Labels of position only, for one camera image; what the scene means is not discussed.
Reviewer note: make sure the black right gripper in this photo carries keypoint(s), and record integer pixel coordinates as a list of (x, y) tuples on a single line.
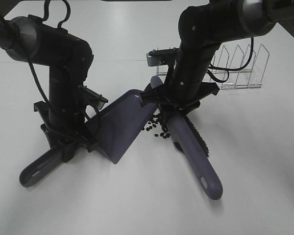
[(184, 97)]

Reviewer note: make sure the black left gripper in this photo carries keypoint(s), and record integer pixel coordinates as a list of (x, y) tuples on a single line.
[(69, 137)]

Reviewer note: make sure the pile of coffee beans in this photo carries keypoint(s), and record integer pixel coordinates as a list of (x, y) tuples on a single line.
[(157, 124)]

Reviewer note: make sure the purple plastic dustpan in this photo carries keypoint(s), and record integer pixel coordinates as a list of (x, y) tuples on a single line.
[(120, 124)]

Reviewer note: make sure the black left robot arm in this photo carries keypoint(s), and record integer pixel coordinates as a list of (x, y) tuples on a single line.
[(68, 58)]

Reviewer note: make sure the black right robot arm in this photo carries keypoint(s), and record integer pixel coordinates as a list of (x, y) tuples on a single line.
[(202, 30)]

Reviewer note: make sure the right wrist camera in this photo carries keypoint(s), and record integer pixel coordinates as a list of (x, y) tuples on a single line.
[(161, 57)]

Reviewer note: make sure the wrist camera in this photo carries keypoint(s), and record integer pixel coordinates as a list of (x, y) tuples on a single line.
[(93, 99), (161, 57)]

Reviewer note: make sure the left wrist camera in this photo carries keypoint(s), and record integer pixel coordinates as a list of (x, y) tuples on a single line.
[(93, 99)]

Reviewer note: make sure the chrome wire rack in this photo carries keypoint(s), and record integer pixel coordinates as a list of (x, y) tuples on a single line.
[(230, 56)]

